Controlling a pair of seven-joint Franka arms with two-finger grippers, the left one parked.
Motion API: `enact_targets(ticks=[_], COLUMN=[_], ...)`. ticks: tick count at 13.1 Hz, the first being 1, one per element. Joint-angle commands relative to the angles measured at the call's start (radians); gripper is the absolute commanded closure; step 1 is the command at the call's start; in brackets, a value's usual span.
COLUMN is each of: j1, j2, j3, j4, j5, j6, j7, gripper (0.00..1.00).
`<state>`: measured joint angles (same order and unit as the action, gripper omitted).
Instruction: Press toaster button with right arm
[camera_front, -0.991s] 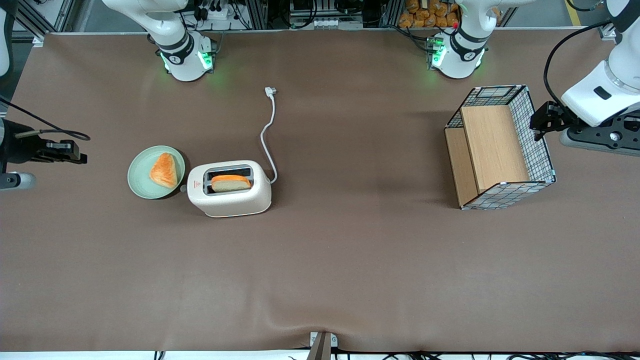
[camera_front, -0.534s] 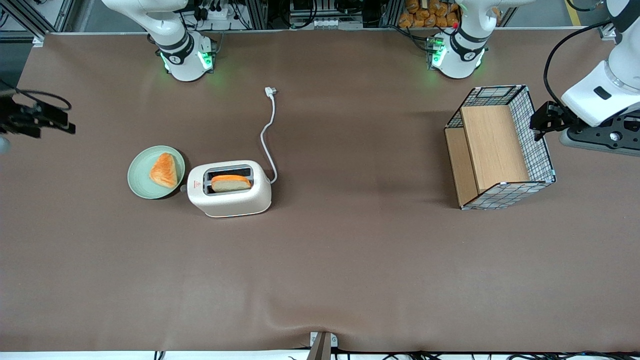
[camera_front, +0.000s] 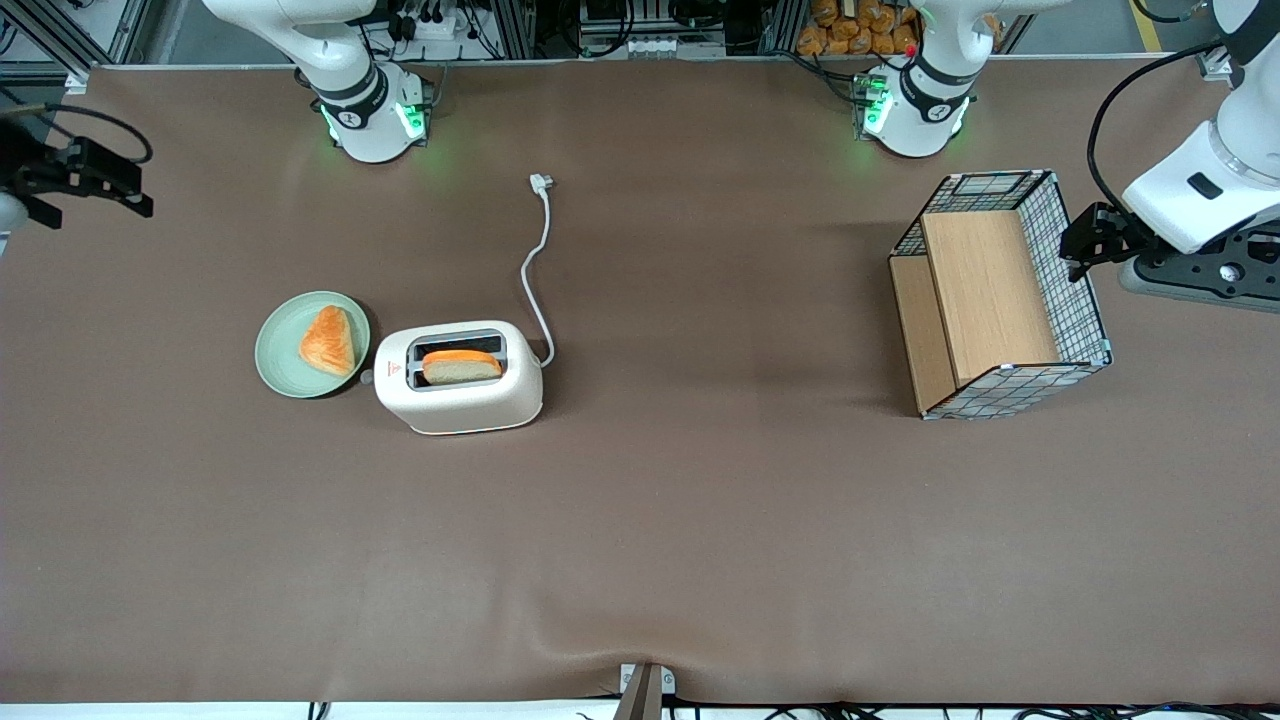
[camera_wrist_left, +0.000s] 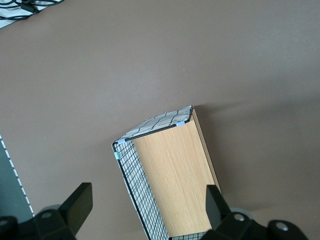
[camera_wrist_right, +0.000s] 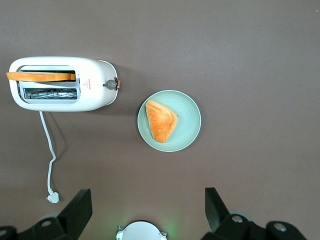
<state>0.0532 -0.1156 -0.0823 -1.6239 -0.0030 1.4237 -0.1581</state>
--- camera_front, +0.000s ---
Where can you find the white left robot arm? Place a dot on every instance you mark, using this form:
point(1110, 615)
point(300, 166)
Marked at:
point(925, 100)

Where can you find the grey and black mount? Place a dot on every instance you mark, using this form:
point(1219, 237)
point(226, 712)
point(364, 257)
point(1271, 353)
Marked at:
point(1150, 280)

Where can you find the small green-lit controller box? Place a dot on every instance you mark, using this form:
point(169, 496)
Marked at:
point(870, 100)

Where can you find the grey table edge clamp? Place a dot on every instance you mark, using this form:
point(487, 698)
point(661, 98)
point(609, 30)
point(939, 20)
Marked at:
point(643, 690)

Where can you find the pile of orange buns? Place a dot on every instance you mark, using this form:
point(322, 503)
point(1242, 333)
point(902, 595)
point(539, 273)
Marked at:
point(850, 30)

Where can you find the white power strip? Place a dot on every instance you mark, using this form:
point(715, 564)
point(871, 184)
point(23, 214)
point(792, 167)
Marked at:
point(435, 25)

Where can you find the white two-slot toaster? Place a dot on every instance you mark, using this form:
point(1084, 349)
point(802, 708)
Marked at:
point(470, 405)

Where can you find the triangular orange pastry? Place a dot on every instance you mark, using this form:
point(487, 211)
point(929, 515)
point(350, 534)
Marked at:
point(328, 342)

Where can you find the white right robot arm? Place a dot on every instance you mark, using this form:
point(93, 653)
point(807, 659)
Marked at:
point(365, 120)

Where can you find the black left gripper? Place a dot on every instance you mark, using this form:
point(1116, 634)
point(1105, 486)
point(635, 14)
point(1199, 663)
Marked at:
point(1112, 229)

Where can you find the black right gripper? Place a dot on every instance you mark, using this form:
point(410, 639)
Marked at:
point(30, 166)

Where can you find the pale green round plate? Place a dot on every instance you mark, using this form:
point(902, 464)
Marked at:
point(280, 350)

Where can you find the toast bread slice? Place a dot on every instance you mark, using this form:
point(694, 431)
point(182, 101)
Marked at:
point(460, 368)

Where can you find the aluminium frame profile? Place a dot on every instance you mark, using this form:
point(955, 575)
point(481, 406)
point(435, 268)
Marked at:
point(120, 30)

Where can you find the grey cylindrical wrist attachment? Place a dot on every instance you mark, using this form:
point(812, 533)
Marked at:
point(10, 210)

